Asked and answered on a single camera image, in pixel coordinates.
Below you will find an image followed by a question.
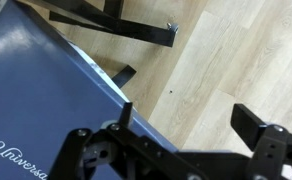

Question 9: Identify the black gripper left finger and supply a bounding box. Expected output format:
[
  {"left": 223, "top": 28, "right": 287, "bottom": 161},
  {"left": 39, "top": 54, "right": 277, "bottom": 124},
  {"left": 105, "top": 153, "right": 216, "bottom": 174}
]
[{"left": 47, "top": 101, "right": 207, "bottom": 180}]

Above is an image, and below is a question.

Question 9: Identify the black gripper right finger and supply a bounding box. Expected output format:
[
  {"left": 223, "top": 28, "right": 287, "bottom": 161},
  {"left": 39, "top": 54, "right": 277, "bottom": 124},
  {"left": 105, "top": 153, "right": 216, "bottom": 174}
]
[{"left": 230, "top": 103, "right": 292, "bottom": 180}]

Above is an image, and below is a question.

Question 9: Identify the navy blue box lid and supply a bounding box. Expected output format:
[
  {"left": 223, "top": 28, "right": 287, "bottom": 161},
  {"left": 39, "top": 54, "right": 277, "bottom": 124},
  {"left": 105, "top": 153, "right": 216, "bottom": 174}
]
[{"left": 0, "top": 0, "right": 179, "bottom": 180}]

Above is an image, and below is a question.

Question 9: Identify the black metal table base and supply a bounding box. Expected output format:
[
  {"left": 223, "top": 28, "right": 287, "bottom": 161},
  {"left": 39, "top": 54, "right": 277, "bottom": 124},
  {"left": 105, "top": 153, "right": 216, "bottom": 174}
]
[{"left": 40, "top": 0, "right": 180, "bottom": 89}]

